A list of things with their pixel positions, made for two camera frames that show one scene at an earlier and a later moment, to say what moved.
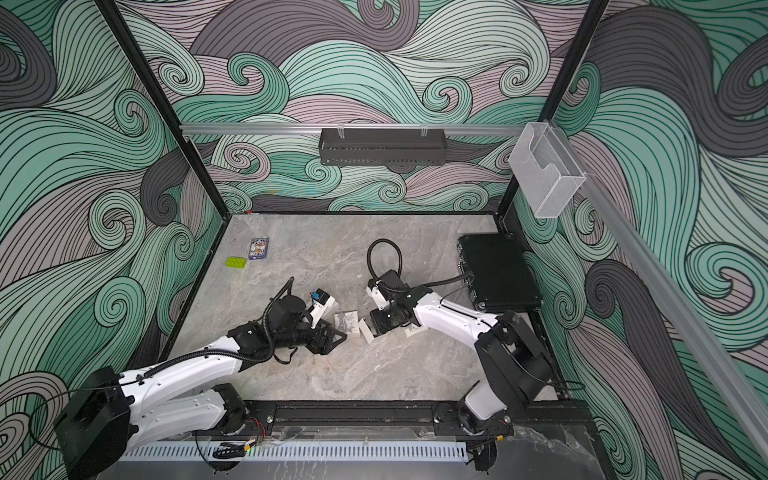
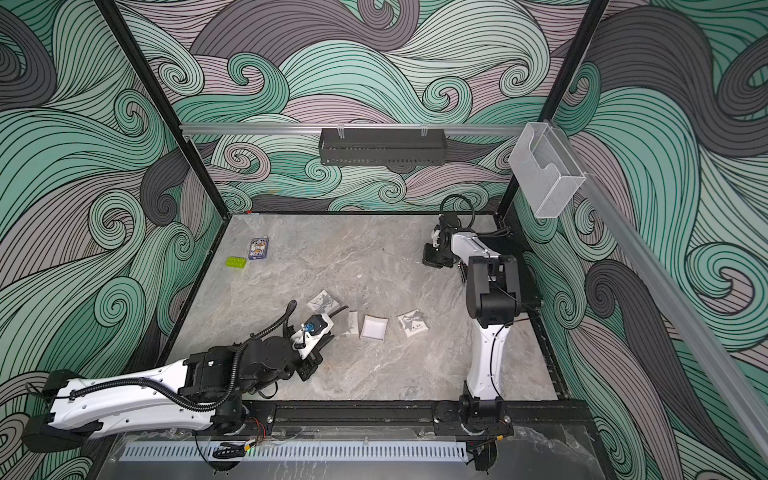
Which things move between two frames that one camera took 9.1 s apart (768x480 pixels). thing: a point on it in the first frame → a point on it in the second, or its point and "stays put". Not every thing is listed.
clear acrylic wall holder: [545, 173] stays put
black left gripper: [325, 347] → [309, 363]
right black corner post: [562, 86] stays put
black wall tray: [349, 147] stays put
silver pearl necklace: [344, 322] → [326, 303]
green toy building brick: [235, 262] stays put
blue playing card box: [258, 248] stays put
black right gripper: [377, 320] → [428, 259]
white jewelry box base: [366, 331] stays put
